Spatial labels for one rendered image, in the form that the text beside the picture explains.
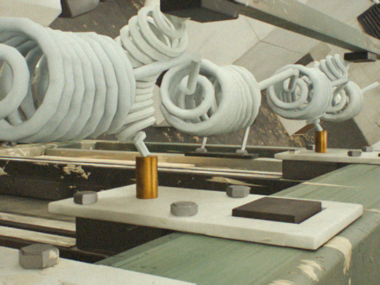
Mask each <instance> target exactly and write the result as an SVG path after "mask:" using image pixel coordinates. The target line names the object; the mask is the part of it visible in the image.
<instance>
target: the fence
mask: <svg viewBox="0 0 380 285"><path fill-rule="evenodd" d="M45 156H58V157H79V158H90V159H109V160H130V161H135V156H140V153H139V152H128V151H116V150H90V149H77V148H46V149H45ZM150 156H157V162H160V163H180V164H194V165H195V167H207V168H218V169H236V170H246V171H257V172H276V173H282V160H279V159H268V158H257V159H228V158H215V157H191V156H185V155H184V154H166V153H150Z"/></svg>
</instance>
